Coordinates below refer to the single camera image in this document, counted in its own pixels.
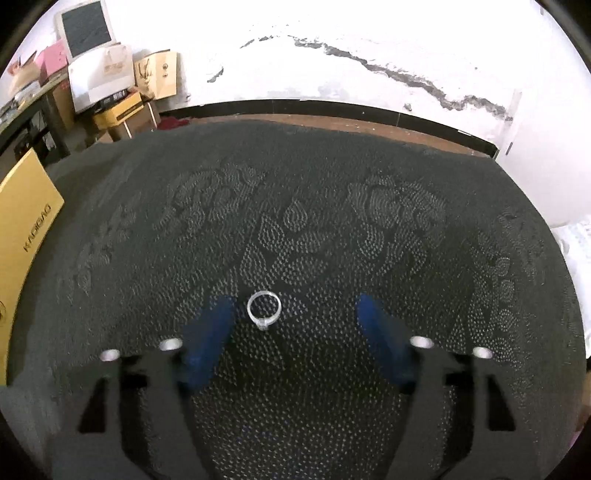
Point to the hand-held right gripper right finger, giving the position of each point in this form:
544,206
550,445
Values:
383,337

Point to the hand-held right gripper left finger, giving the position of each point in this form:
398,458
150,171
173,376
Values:
210,337

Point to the yellow cardboard box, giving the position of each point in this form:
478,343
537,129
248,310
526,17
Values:
23,230

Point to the dark patterned table mat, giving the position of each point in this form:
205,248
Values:
323,221

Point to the white plastic bag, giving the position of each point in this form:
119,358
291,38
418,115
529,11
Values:
575,249

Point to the red cloth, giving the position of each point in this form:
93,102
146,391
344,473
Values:
175,123

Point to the wooden stool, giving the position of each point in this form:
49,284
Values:
138,122

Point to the flat yellow box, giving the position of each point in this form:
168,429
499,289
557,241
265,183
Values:
117,110

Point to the black desk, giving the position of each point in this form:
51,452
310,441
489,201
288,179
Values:
46,121

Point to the white paper bag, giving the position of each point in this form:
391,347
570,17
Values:
99,76

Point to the pink box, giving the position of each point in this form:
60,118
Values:
53,57

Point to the beige crt monitor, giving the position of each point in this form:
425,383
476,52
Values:
85,25

